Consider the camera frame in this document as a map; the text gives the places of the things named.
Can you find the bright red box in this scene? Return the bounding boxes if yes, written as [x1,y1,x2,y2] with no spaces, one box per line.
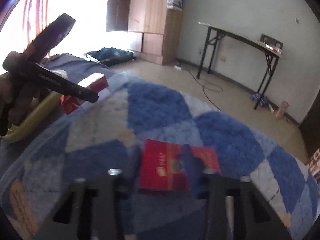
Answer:
[139,139,221,192]

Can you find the person's left hand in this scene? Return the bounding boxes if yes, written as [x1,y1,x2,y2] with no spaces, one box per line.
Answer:
[1,73,49,125]

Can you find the dark blue bed sheet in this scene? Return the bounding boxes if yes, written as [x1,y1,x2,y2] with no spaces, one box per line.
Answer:
[44,54,116,83]

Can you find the blue white patchwork quilt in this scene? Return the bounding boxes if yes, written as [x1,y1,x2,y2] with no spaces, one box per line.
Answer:
[1,76,318,239]

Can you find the red white cigarette box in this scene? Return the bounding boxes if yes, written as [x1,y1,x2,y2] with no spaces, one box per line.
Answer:
[78,73,108,93]

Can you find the black open suitcase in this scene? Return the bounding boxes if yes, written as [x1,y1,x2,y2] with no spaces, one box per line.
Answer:
[84,47,136,67]

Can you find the orange cardboard box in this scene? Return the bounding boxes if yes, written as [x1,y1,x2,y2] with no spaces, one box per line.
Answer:
[306,148,320,180]

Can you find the dark wooden door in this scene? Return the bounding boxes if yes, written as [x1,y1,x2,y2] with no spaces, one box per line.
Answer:
[299,97,320,157]

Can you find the blue checked cloth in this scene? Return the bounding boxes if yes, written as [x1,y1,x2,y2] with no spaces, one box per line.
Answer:
[249,93,269,107]

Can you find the pink snack bag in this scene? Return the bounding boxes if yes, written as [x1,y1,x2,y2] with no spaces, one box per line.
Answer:
[275,101,290,118]

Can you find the wooden wardrobe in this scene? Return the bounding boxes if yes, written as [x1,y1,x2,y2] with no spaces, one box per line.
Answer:
[106,0,183,65]

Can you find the black folding table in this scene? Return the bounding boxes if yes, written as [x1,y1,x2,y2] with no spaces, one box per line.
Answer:
[197,22,283,96]

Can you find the black floor cable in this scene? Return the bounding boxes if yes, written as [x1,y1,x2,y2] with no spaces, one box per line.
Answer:
[187,69,224,112]

